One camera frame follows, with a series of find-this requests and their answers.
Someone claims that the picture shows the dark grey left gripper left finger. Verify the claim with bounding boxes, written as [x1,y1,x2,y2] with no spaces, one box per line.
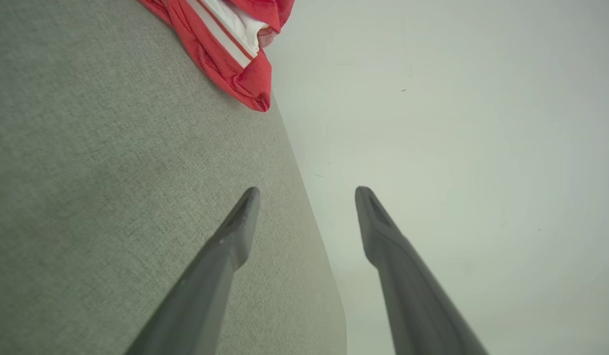
[125,186,260,355]

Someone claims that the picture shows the red Bulls jersey white sleeves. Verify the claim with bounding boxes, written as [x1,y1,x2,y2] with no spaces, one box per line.
[139,0,273,112]

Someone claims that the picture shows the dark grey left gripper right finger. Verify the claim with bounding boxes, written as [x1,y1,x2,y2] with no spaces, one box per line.
[355,186,490,355]

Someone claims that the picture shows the red shorts white stripe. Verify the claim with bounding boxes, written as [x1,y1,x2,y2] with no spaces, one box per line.
[228,0,295,48]

